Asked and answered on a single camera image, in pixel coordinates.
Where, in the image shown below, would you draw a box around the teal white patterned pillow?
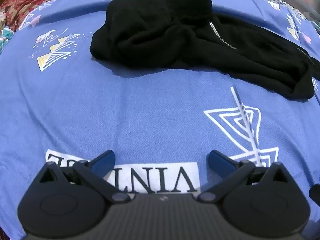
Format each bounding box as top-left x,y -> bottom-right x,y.
0,27 -> 14,54

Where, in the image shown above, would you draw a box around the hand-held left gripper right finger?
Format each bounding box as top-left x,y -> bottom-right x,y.
197,150 -> 292,204

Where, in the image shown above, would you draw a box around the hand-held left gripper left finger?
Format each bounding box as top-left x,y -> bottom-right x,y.
31,150 -> 132,204

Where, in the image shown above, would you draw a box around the blue printed bedsheet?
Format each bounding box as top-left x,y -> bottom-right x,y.
0,0 -> 320,240

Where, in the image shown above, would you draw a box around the black pants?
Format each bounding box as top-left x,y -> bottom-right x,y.
89,0 -> 320,101

